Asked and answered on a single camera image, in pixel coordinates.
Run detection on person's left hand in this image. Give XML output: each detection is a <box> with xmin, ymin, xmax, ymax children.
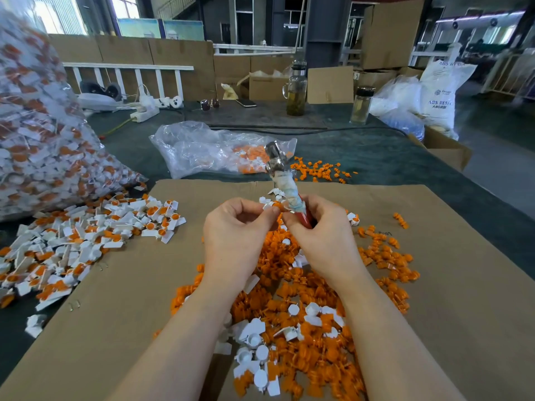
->
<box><xmin>203</xmin><ymin>197</ymin><xmax>281</xmax><ymax>289</ymax></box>

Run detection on person's right hand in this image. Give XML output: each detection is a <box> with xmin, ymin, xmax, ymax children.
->
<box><xmin>284</xmin><ymin>194</ymin><xmax>367</xmax><ymax>285</ymax></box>

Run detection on silver red-handled pliers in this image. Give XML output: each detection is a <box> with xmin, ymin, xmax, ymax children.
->
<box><xmin>264</xmin><ymin>140</ymin><xmax>314</xmax><ymax>229</ymax></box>

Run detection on pile of orange and white parts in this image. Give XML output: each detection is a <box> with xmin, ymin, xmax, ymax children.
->
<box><xmin>152</xmin><ymin>189</ymin><xmax>421</xmax><ymax>400</ymax></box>

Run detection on pile of assembled white-orange parts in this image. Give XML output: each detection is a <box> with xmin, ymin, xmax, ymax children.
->
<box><xmin>0</xmin><ymin>189</ymin><xmax>187</xmax><ymax>339</ymax></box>

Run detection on person's right forearm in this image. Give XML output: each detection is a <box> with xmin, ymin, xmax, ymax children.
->
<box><xmin>336</xmin><ymin>273</ymin><xmax>466</xmax><ymax>401</ymax></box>

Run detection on person's left forearm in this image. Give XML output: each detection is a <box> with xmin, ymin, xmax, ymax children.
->
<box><xmin>107</xmin><ymin>280</ymin><xmax>239</xmax><ymax>401</ymax></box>

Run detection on scatter of orange offcuts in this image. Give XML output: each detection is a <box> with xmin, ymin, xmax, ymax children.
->
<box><xmin>291</xmin><ymin>158</ymin><xmax>359</xmax><ymax>184</ymax></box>

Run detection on small clear plastic bag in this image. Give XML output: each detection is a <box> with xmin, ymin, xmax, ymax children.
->
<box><xmin>149</xmin><ymin>121</ymin><xmax>298</xmax><ymax>179</ymax></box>

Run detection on glass bottle with black lid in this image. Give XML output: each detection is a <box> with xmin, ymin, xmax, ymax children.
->
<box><xmin>350</xmin><ymin>85</ymin><xmax>376</xmax><ymax>124</ymax></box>

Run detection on open brown cardboard box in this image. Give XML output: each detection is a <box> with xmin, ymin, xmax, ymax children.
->
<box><xmin>408</xmin><ymin>124</ymin><xmax>473</xmax><ymax>171</ymax></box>

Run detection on brown cardboard sheet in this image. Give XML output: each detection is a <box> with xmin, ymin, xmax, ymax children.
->
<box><xmin>0</xmin><ymin>179</ymin><xmax>279</xmax><ymax>401</ymax></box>
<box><xmin>273</xmin><ymin>182</ymin><xmax>535</xmax><ymax>401</ymax></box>

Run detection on clear blue plastic bag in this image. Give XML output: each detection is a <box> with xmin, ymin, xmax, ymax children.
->
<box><xmin>370</xmin><ymin>74</ymin><xmax>426</xmax><ymax>140</ymax></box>

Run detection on glass tea jar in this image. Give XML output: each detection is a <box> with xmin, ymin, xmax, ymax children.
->
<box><xmin>283</xmin><ymin>61</ymin><xmax>309</xmax><ymax>117</ymax></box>

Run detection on white power strip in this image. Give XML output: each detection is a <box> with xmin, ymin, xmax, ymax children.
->
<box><xmin>116</xmin><ymin>95</ymin><xmax>184</xmax><ymax>124</ymax></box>

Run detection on flat brown cardboard panel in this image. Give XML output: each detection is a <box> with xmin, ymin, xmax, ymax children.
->
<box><xmin>308</xmin><ymin>66</ymin><xmax>356</xmax><ymax>104</ymax></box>

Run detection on open cardboard box with paper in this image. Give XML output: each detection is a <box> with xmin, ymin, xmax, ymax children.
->
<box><xmin>236</xmin><ymin>69</ymin><xmax>291</xmax><ymax>102</ymax></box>

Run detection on row of upright cardboard sheets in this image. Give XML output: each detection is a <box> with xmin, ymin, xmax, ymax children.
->
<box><xmin>48</xmin><ymin>35</ymin><xmax>298</xmax><ymax>102</ymax></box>

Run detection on white woven sack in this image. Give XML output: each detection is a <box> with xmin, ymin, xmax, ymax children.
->
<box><xmin>420</xmin><ymin>42</ymin><xmax>478</xmax><ymax>140</ymax></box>

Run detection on white oval plastic device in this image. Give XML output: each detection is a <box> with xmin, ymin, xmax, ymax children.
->
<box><xmin>77</xmin><ymin>93</ymin><xmax>120</xmax><ymax>113</ymax></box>

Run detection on large clear bag of seals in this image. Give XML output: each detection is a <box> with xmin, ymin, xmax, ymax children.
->
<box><xmin>0</xmin><ymin>12</ymin><xmax>145</xmax><ymax>221</ymax></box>

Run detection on dark steel pillar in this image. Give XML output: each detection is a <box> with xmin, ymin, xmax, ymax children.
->
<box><xmin>305</xmin><ymin>0</ymin><xmax>353</xmax><ymax>67</ymax></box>

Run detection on tall brown cardboard box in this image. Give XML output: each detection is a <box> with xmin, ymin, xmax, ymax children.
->
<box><xmin>361</xmin><ymin>0</ymin><xmax>425</xmax><ymax>70</ymax></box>

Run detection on white metal rack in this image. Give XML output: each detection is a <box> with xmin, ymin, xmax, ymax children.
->
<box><xmin>480</xmin><ymin>46</ymin><xmax>535</xmax><ymax>97</ymax></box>

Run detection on white railing frame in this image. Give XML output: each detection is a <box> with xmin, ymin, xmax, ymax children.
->
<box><xmin>64</xmin><ymin>63</ymin><xmax>195</xmax><ymax>102</ymax></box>

